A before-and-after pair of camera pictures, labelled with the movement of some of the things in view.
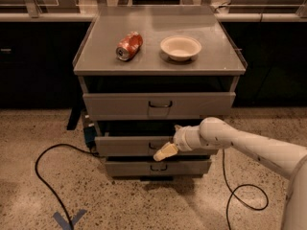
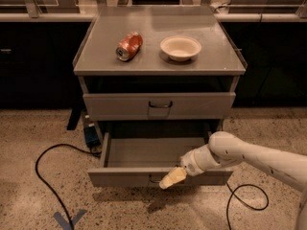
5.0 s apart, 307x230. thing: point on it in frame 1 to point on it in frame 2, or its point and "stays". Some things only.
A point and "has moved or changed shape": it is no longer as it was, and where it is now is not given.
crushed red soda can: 129,46 stays
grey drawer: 143,146 has moved or changed shape
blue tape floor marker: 63,223 stays
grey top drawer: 129,105 stays
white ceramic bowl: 180,48 stays
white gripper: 180,140 to 188,162
